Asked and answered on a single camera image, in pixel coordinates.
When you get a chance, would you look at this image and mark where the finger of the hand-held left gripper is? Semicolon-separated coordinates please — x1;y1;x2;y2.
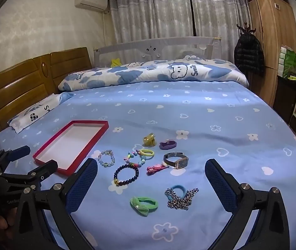
0;146;31;166
26;160;58;189

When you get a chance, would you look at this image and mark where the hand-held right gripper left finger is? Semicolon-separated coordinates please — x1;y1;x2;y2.
14;158;98;250

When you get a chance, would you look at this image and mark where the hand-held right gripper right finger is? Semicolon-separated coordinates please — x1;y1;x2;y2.
205;158;296;250

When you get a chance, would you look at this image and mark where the clear bead bracelet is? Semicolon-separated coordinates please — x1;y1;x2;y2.
98;150;115;168

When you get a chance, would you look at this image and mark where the red jewelry tray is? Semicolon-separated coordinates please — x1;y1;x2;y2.
33;120;109;176

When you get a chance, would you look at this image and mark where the dark bead bracelet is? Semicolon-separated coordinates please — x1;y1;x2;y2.
114;164;140;187

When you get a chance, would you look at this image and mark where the blue hair tie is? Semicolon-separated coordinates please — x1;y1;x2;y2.
169;185;187;197

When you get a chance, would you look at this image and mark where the square wrist watch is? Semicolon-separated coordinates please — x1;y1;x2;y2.
163;152;189;170

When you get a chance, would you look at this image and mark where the silver chain necklace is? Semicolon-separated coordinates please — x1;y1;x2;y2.
165;187;199;210

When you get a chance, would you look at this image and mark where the green hair tie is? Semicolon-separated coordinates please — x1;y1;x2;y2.
130;196;159;216

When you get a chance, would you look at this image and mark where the purple hair clip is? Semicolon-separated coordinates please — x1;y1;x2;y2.
159;140;178;150

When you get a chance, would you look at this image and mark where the pink hair clip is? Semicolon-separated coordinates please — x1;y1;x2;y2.
146;161;169;175

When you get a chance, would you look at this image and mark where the yellow hair clip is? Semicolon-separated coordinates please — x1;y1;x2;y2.
143;133;157;147

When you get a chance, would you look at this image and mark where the white printed pillow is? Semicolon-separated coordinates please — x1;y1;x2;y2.
7;92;76;134

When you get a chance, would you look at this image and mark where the wooden headboard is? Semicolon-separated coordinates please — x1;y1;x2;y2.
0;47;94;136

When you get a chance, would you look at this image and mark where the blue flower bed sheet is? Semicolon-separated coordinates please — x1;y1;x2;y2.
0;81;296;250

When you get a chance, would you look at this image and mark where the dark wooden cabinet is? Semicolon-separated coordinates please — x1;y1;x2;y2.
273;75;296;141

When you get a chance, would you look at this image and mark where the blue cloud print duvet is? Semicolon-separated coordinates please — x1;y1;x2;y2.
57;55;250;93

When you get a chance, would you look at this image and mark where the black puffer jacket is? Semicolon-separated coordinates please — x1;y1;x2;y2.
234;33;265;76

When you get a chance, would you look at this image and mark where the stack of green boxes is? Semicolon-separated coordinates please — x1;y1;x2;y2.
277;44;296;77

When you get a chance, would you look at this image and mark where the dark coat rack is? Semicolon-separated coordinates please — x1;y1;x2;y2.
236;22;255;35

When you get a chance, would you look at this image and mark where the white air conditioner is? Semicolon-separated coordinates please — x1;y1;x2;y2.
75;0;108;12

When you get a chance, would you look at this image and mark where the wooden wardrobe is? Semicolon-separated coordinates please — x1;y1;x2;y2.
247;0;296;107

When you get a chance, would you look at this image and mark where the grey patterned curtain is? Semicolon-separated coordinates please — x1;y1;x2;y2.
191;0;252;42
109;0;194;47

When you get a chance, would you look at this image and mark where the colorful bead bracelet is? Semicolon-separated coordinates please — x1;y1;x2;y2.
124;150;148;168

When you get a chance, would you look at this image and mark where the yellow hair tie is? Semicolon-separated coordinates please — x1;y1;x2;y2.
139;149;155;160

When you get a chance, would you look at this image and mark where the grey bed guard rail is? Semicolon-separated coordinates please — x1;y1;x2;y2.
93;37;223;67

